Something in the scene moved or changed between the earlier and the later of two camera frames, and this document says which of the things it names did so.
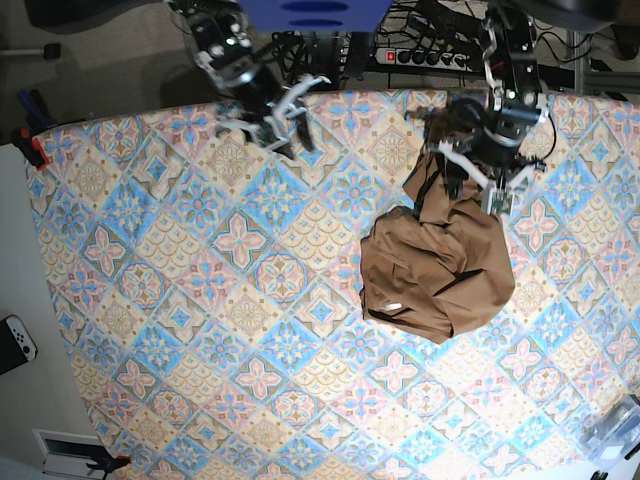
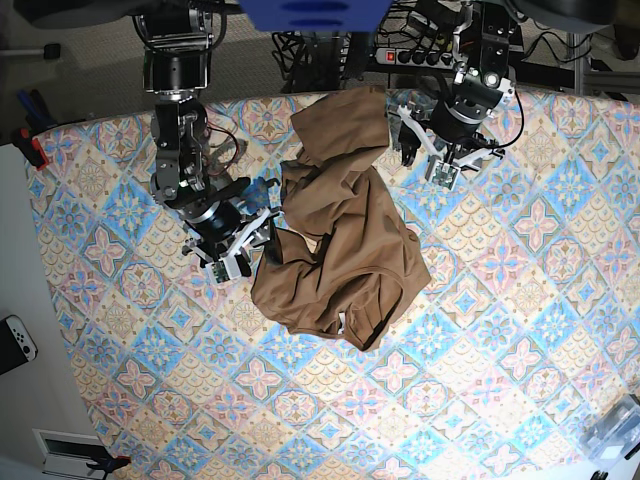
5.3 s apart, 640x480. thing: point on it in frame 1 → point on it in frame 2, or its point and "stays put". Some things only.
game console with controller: (17, 346) stays put
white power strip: (423, 59) stays put
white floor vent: (66, 453) stays put
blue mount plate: (313, 15) stays put
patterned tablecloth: (210, 294) stays put
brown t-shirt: (439, 265) → (347, 248)
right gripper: (486, 142) → (453, 127)
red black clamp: (31, 148) stays put
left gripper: (259, 97) → (223, 227)
